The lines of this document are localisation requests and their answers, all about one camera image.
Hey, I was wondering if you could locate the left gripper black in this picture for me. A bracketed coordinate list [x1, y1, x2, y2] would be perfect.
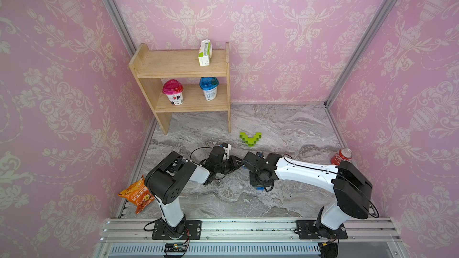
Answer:
[214, 155, 245, 175]

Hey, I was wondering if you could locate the green lego pair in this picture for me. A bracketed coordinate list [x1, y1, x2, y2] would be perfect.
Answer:
[240, 132, 249, 145]

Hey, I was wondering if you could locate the green long lego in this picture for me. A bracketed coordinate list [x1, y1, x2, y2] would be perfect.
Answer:
[246, 138, 258, 147]

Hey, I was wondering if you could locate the green small lego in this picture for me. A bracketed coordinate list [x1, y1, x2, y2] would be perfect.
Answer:
[253, 132, 262, 140]

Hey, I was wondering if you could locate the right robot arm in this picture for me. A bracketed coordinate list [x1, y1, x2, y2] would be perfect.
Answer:
[241, 152, 379, 241]

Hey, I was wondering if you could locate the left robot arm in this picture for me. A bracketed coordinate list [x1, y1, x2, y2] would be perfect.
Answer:
[144, 143, 242, 240]

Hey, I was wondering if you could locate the blue lid yogurt cup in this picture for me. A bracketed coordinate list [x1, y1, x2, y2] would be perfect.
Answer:
[199, 77, 219, 101]

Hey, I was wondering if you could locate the red soda can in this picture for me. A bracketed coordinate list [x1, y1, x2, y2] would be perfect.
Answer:
[331, 148, 353, 166]

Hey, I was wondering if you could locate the pink lid yogurt cup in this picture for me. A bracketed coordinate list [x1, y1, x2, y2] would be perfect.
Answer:
[162, 80, 184, 106]

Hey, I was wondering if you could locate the orange snack bag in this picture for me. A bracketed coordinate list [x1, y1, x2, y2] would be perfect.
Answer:
[118, 175, 155, 214]

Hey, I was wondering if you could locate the green white carton box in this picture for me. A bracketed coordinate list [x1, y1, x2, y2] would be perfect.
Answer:
[198, 39, 213, 66]

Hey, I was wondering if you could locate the wooden two-tier shelf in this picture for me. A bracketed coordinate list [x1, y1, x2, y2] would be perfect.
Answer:
[129, 42, 231, 134]

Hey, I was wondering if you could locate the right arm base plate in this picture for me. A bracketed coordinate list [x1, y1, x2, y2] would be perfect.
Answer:
[294, 220, 348, 241]

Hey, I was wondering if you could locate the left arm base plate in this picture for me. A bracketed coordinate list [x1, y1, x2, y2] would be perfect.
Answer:
[151, 219, 202, 240]

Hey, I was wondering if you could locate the aluminium front rail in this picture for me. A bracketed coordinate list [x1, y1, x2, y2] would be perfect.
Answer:
[94, 218, 409, 258]

